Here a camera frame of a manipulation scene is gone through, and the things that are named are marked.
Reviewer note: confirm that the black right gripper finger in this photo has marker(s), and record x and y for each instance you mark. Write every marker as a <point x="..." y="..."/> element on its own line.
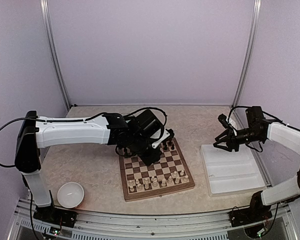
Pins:
<point x="222" y="147"/>
<point x="224" y="135"/>

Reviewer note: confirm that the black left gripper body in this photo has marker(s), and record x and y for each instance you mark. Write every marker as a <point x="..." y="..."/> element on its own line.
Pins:
<point x="138" y="147"/>

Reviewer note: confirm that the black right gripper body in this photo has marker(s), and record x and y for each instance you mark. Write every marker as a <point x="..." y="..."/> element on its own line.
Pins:
<point x="252" y="137"/>

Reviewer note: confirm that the white chess rook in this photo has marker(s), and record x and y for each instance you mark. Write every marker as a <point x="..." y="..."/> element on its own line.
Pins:
<point x="146" y="183"/>
<point x="186" y="179"/>

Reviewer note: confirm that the white chess bishop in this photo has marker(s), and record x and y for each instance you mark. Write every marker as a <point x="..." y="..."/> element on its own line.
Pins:
<point x="170" y="179"/>

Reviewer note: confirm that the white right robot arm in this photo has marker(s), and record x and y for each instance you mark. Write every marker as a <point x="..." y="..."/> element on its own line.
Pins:
<point x="285" y="141"/>

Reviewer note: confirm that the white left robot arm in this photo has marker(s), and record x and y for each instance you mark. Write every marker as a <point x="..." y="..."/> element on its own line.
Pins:
<point x="39" y="132"/>

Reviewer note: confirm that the black chess pieces group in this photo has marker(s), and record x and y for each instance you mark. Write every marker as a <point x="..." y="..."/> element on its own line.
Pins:
<point x="164" y="147"/>

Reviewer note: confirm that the wooden chess board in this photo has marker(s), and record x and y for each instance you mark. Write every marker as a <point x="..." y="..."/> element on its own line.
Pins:
<point x="132" y="168"/>

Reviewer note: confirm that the white plastic tray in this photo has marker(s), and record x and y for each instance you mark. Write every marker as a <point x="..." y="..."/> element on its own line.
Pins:
<point x="230" y="173"/>

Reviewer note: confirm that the white bowl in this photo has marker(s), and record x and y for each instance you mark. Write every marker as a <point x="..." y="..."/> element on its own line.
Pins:
<point x="70" y="195"/>

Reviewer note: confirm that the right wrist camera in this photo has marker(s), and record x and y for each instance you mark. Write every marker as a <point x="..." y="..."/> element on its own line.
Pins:
<point x="226" y="122"/>

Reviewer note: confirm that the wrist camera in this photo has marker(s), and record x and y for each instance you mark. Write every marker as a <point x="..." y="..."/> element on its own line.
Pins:
<point x="226" y="122"/>
<point x="167" y="135"/>

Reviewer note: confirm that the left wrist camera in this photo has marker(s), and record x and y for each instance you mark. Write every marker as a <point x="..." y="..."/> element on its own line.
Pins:
<point x="167" y="135"/>

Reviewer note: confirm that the back aluminium frame rail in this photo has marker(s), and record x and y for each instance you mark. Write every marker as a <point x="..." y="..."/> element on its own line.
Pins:
<point x="150" y="105"/>

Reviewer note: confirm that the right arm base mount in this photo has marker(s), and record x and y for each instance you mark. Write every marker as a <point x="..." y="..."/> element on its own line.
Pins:
<point x="244" y="216"/>

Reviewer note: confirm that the front aluminium rail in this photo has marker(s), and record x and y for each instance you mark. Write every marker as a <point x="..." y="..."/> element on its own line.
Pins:
<point x="91" y="225"/>

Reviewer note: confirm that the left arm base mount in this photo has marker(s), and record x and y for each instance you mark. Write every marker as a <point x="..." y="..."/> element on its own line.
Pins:
<point x="56" y="216"/>

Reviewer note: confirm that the right aluminium frame post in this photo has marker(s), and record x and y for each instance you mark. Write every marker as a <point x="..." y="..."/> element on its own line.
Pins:
<point x="248" y="52"/>

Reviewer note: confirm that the aluminium frame post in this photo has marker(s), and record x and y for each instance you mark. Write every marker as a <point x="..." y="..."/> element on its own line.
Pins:
<point x="248" y="52"/>
<point x="44" y="5"/>

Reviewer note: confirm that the left aluminium frame post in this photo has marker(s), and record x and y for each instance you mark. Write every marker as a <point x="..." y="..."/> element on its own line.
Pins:
<point x="44" y="5"/>

